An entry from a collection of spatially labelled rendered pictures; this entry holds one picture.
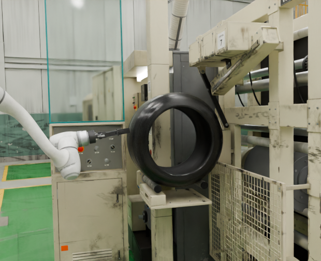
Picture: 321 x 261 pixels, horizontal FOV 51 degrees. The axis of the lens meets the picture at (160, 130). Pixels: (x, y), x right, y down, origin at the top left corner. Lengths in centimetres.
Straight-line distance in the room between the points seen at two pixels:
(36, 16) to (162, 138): 925
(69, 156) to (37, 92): 908
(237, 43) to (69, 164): 105
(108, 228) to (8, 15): 916
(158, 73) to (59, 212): 124
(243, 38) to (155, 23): 73
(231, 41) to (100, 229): 167
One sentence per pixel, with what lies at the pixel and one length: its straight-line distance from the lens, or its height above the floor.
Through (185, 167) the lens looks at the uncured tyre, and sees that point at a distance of 220.
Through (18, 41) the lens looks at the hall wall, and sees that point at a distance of 1099.
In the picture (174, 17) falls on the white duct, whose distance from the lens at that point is 280.
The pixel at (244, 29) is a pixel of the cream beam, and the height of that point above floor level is 174.
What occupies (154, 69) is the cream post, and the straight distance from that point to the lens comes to 226.
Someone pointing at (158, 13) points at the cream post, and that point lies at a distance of 234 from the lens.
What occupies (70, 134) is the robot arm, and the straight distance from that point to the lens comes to 189.
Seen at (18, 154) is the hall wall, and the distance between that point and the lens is 1075.
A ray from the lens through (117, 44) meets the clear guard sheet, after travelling 262.
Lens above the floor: 133
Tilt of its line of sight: 3 degrees down
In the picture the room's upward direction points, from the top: 1 degrees counter-clockwise
